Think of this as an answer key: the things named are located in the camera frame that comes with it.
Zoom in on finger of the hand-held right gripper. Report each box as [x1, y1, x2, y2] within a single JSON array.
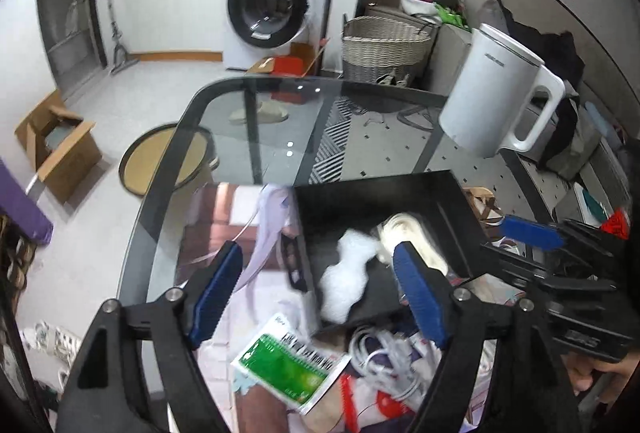
[[479, 240, 618, 296], [500, 214, 626, 264]]

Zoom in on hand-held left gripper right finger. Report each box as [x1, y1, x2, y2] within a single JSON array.
[[392, 240, 583, 433]]

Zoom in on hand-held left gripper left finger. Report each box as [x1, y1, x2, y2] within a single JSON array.
[[56, 240, 244, 433]]

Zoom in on white cable bundle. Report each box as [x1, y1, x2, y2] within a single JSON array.
[[347, 325, 436, 401]]

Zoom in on dark green white packet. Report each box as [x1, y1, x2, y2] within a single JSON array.
[[230, 311, 352, 415]]

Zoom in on black storage box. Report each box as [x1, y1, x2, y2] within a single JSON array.
[[282, 169, 483, 329]]

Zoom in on person's right hand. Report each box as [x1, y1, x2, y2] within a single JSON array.
[[565, 353, 633, 406]]

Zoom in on small wooden stool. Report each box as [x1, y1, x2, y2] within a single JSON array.
[[462, 187, 506, 229]]

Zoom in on black bag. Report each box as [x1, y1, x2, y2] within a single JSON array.
[[537, 95, 583, 171]]

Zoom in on white electric kettle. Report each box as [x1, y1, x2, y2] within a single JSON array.
[[438, 23, 566, 158]]

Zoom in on white sneakers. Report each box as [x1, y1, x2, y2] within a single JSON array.
[[20, 320, 83, 364]]

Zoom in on striped black white rug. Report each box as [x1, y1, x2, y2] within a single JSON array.
[[310, 95, 353, 184]]

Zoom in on black clothing pile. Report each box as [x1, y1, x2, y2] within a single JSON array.
[[500, 5, 586, 88]]

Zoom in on beige slipper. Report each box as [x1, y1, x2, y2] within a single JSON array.
[[229, 100, 289, 126]]

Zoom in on open cardboard box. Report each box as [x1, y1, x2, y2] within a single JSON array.
[[14, 90, 102, 204]]

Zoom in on bright green item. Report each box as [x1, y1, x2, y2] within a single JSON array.
[[434, 3, 471, 31]]

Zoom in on flattened cardboard piece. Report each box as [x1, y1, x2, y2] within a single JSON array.
[[245, 42, 323, 76]]

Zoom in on wicker laundry basket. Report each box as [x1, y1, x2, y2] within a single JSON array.
[[341, 15, 433, 86]]

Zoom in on red box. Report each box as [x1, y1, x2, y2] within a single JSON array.
[[272, 55, 307, 77]]

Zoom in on white bag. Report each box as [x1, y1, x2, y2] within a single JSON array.
[[400, 0, 443, 26]]

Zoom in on floor mop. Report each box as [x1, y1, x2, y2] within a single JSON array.
[[102, 0, 140, 76]]

